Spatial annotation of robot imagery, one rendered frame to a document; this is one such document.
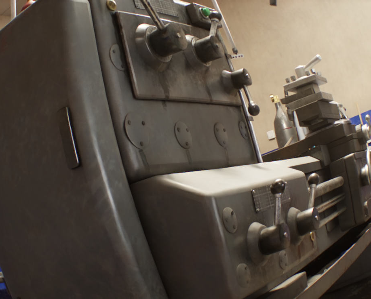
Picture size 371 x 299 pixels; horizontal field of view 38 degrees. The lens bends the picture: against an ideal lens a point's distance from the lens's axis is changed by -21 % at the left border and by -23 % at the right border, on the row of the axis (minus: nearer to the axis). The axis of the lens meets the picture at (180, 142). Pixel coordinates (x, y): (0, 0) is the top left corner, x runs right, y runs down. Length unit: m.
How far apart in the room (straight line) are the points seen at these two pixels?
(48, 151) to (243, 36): 5.92
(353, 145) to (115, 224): 1.36
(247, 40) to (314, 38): 0.92
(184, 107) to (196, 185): 0.29
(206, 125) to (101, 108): 0.35
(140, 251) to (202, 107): 0.45
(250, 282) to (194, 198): 0.21
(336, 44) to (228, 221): 5.53
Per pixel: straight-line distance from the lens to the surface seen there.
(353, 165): 2.23
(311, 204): 1.40
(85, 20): 1.20
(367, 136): 2.39
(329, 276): 1.64
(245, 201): 1.19
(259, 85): 6.86
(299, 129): 3.20
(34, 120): 1.19
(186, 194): 1.11
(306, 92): 2.28
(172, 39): 1.28
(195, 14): 1.58
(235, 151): 1.51
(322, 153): 2.22
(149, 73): 1.29
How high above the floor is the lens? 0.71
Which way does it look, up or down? 8 degrees up
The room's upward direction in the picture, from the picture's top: 16 degrees counter-clockwise
